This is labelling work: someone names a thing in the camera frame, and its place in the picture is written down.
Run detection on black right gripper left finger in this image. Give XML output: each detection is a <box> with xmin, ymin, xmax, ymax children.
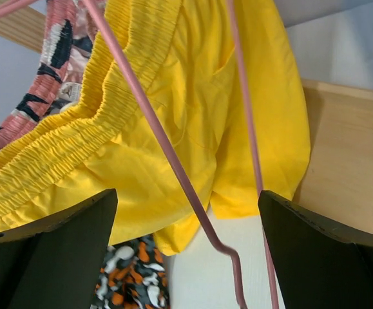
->
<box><xmin>0</xmin><ymin>189</ymin><xmax>117</xmax><ymax>308</ymax></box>

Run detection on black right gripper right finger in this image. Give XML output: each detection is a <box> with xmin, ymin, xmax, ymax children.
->
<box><xmin>258</xmin><ymin>191</ymin><xmax>373</xmax><ymax>309</ymax></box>

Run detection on orange camouflage shorts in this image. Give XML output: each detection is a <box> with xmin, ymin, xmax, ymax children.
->
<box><xmin>90</xmin><ymin>234</ymin><xmax>170</xmax><ymax>308</ymax></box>

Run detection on yellow shorts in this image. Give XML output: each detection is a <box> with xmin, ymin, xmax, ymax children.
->
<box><xmin>0</xmin><ymin>1</ymin><xmax>311</xmax><ymax>256</ymax></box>

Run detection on pink patterned shorts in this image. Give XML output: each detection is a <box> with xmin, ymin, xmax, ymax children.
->
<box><xmin>0</xmin><ymin>1</ymin><xmax>97</xmax><ymax>150</ymax></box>

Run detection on wooden clothes rack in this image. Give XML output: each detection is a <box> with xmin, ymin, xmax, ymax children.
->
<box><xmin>0</xmin><ymin>5</ymin><xmax>373</xmax><ymax>239</ymax></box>

